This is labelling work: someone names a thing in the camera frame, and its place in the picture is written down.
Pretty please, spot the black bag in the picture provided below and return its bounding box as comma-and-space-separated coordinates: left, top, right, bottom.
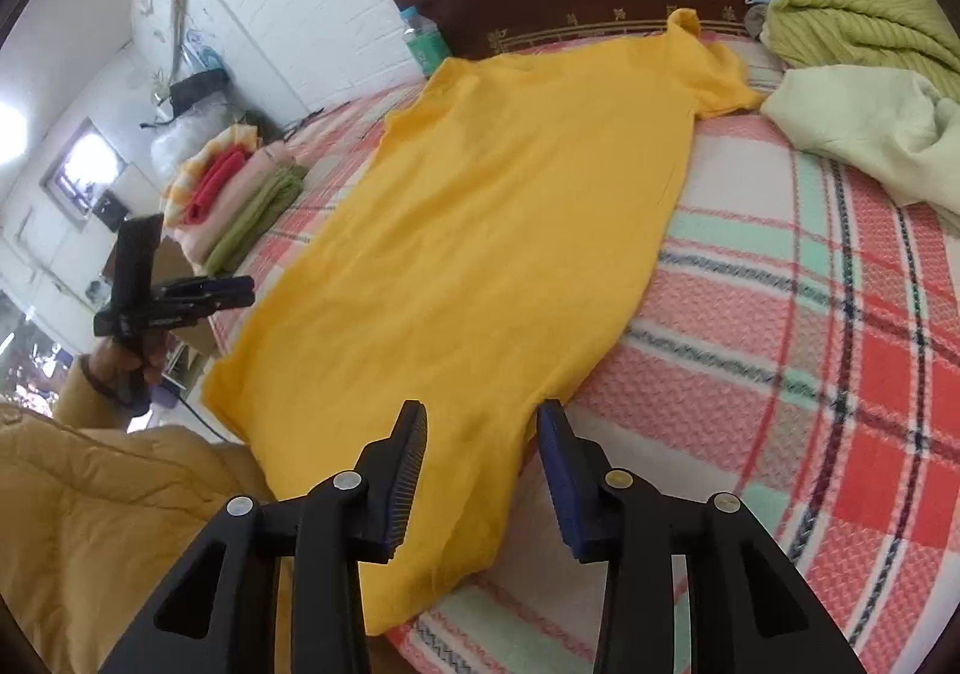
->
169, 68, 227, 112

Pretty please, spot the yellow white striped garment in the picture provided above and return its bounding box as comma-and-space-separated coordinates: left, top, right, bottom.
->
161, 125, 260, 229

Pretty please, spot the folded green knit garment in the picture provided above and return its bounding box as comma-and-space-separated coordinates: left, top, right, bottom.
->
202, 164, 310, 275

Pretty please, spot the black charger cable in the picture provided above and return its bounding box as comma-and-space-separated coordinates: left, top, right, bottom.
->
281, 107, 325, 139

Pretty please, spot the clear plastic bag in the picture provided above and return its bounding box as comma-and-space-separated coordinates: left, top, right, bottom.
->
150, 104, 248, 184

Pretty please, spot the olive green knit sweater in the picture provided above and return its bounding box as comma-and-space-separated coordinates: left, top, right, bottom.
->
761, 0, 960, 82

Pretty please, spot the light green garment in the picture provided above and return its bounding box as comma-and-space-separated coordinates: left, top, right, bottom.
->
759, 65, 960, 229

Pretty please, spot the person's left hand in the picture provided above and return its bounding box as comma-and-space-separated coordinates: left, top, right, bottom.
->
88, 330, 166, 405

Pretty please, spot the clear plastic water bottle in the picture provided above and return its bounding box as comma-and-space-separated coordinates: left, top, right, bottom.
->
397, 6, 453, 79

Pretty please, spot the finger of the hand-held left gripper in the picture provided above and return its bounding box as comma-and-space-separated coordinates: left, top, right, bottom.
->
154, 274, 256, 300
146, 291, 257, 331

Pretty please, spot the folded pink knit garment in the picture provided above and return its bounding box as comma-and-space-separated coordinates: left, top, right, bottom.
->
176, 145, 290, 262

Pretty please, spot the yellow shirt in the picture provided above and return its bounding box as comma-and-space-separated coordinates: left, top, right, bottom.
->
201, 8, 766, 637

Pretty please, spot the person's mustard jacket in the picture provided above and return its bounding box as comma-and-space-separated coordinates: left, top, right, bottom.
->
0, 400, 297, 674

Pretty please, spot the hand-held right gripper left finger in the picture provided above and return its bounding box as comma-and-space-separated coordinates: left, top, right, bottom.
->
97, 400, 430, 674

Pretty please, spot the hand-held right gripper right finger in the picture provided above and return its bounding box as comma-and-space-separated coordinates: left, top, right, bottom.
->
536, 399, 871, 674

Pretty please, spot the person's left forearm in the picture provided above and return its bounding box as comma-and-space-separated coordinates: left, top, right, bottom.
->
49, 353, 158, 435

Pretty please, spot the window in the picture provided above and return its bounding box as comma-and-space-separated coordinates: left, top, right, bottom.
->
41, 119, 125, 217

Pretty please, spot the thin black cable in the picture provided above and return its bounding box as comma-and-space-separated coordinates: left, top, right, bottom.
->
161, 381, 250, 448

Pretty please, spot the plaid bed sheet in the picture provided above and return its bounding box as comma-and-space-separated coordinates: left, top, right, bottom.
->
206, 17, 960, 674

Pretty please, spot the folded red knit garment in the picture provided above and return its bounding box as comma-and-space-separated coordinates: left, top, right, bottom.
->
184, 147, 248, 223

